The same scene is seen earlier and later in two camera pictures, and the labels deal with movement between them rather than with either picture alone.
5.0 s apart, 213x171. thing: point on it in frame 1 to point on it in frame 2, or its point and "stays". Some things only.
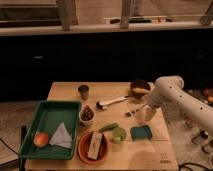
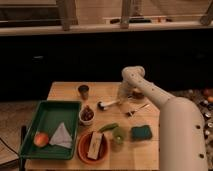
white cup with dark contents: x=87 y=115 stays
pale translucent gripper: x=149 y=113 to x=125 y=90
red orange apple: x=41 y=139 stays
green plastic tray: x=45 y=120 stays
